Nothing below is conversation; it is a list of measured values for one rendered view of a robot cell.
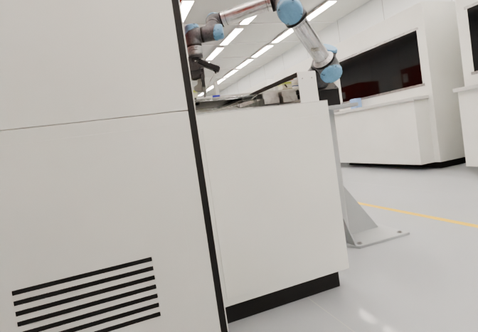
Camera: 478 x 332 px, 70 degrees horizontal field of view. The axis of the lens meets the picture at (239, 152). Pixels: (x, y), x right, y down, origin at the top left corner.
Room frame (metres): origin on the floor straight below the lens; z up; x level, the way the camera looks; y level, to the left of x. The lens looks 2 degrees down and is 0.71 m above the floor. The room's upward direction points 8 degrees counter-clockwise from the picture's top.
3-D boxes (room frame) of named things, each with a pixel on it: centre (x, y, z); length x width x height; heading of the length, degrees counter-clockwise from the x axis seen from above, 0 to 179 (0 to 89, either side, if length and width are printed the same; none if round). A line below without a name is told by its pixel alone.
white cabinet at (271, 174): (1.82, 0.04, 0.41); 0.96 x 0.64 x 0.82; 20
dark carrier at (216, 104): (1.71, 0.11, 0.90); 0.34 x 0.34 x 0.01; 20
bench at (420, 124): (5.04, -2.35, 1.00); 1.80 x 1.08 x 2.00; 20
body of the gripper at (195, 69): (1.76, 0.15, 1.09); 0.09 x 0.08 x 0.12; 93
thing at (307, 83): (1.77, -0.25, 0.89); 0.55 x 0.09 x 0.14; 20
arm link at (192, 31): (1.76, 0.14, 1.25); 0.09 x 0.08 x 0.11; 84
